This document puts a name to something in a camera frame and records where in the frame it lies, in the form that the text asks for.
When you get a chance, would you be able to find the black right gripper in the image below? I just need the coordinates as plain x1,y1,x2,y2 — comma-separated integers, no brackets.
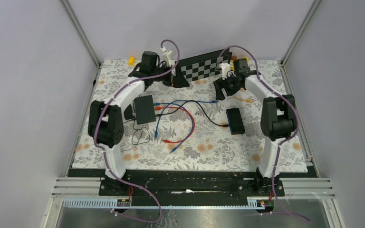
213,72,241,101

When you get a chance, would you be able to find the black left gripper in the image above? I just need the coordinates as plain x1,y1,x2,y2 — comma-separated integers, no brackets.
152,63,190,88

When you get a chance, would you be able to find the yellow ethernet cable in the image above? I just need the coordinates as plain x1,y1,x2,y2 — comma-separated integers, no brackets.
234,94,253,104

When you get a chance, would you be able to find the black ribbed network switch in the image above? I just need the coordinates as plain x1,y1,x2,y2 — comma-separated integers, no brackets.
226,108,245,135

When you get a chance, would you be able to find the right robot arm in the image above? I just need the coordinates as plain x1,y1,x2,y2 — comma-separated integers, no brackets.
213,58,298,196

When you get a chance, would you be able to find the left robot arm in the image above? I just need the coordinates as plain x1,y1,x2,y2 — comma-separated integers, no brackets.
88,48,178,195

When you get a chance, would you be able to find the checkerboard calibration board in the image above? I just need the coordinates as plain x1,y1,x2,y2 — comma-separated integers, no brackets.
178,50,232,84

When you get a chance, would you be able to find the small toy figure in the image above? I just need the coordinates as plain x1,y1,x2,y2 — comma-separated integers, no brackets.
230,59,234,71

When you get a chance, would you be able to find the floral patterned table mat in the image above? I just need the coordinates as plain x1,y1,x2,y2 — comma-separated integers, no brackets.
72,59,309,173

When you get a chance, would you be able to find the yellow block left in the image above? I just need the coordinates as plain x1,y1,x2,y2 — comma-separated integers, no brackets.
128,57,135,66

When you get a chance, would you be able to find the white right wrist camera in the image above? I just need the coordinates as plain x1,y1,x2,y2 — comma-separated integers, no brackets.
219,63,231,80

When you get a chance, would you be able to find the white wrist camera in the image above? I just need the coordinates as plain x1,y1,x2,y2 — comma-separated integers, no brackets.
161,47,176,67
219,63,231,80

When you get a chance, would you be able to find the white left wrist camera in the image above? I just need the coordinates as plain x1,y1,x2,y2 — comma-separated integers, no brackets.
161,47,176,67

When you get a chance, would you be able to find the black ethernet cable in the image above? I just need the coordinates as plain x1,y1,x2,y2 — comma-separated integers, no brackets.
155,100,231,128

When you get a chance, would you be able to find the red ethernet cable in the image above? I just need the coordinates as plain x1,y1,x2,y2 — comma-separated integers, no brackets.
154,106,196,144

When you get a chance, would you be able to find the thin black power cable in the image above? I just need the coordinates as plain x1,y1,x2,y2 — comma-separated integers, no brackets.
119,74,152,152

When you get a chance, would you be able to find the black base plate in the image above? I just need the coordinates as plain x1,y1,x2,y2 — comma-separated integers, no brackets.
67,168,318,208

